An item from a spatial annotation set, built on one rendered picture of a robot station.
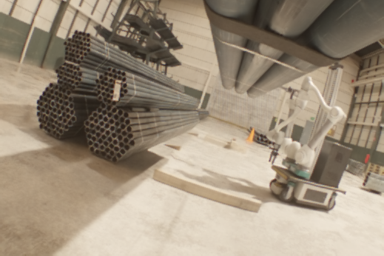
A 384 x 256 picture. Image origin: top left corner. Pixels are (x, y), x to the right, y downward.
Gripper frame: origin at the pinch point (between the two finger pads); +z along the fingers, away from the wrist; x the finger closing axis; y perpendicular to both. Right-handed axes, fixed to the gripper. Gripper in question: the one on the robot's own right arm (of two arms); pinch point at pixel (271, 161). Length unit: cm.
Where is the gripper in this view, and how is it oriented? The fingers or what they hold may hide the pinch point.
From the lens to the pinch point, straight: 381.1
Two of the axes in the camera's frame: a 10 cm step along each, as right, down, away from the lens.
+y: 9.4, 3.2, 0.7
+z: -3.3, 9.5, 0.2
